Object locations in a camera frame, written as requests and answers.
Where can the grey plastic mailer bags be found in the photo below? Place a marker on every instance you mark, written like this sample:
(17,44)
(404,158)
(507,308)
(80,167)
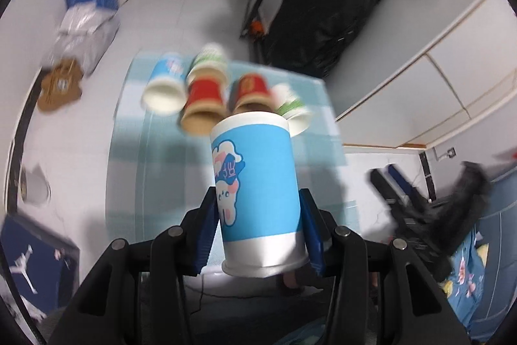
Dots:
(85,33)

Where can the red paper cup right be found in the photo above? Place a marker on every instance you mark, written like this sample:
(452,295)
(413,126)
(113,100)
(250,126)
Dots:
(250,93)

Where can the green white cup rear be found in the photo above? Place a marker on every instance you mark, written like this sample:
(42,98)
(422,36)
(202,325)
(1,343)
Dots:
(210,62)

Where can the blue Jordan shoe box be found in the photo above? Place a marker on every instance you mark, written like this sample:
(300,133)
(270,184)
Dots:
(44,266)

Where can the grey trash bin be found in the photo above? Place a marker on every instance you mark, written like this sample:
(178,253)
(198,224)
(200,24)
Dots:
(33,186)

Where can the black backpack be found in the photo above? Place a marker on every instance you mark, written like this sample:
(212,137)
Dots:
(309,36)

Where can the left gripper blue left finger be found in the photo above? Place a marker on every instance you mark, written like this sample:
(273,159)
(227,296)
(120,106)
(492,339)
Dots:
(203,230)

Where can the wall power socket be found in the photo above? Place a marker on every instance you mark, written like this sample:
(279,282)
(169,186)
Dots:
(451,152)

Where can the teal checked tablecloth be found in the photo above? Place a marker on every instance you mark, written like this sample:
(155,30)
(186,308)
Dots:
(156,172)

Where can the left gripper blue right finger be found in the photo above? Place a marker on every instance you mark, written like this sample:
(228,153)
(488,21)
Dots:
(314,230)

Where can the green white cup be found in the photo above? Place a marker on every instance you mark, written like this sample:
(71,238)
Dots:
(289,105)
(210,62)

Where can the brown suede shoe front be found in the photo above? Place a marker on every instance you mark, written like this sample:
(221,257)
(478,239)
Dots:
(61,86)

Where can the red paper cup left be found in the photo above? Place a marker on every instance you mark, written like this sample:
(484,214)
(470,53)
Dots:
(205,107)

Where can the blue paper cup lying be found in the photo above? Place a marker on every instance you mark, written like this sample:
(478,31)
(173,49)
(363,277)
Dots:
(166,90)

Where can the blue cartoon paper cup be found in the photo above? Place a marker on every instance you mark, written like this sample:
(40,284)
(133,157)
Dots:
(257,195)

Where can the red paper cup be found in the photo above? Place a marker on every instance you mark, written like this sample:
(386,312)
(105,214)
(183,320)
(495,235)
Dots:
(250,93)
(205,107)

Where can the green white cup right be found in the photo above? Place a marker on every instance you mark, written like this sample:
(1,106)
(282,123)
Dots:
(289,105)

